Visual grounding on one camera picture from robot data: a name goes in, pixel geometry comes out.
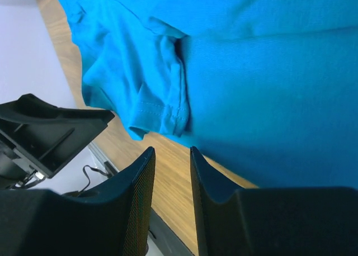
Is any teal blue t-shirt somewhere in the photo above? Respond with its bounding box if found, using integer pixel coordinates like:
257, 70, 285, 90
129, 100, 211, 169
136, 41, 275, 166
58, 0, 357, 188

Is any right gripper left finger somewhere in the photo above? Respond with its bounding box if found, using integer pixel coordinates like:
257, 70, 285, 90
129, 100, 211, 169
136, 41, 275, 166
1, 147, 156, 255

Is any aluminium extrusion rail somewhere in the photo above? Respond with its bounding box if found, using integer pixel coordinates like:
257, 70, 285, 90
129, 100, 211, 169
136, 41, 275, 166
88, 142, 119, 177

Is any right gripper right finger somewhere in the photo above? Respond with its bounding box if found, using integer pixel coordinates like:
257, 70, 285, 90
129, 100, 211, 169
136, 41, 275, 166
190, 147, 357, 255

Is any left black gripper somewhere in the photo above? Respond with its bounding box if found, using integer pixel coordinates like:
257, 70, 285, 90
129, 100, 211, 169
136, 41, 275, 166
1, 94, 114, 189

